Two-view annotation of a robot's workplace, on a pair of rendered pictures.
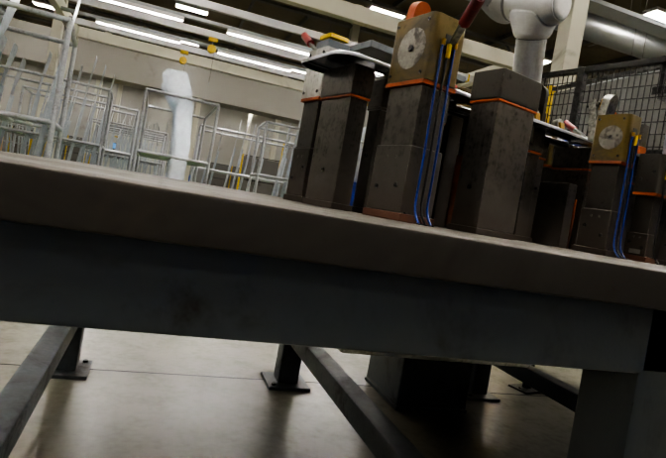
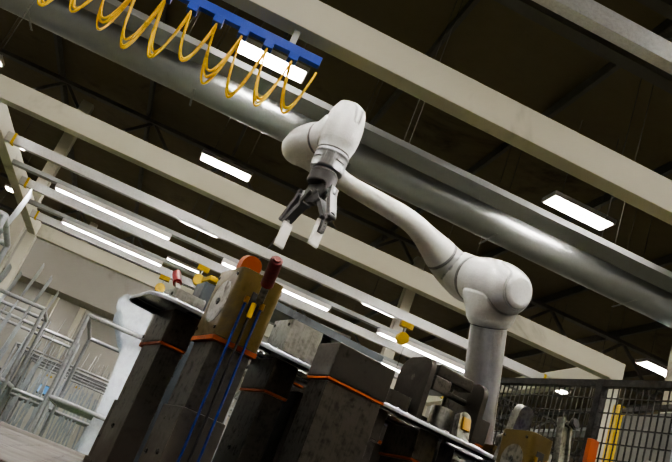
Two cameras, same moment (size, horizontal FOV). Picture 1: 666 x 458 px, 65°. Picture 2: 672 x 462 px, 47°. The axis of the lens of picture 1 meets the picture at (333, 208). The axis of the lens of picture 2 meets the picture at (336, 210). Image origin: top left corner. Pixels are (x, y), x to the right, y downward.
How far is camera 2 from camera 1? 0.48 m
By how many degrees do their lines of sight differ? 24
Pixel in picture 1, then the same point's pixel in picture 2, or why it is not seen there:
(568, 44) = not seen: outside the picture
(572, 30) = not seen: outside the picture
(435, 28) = (240, 284)
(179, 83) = (136, 316)
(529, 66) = (482, 360)
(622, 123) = (524, 442)
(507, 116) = (339, 400)
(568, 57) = not seen: outside the picture
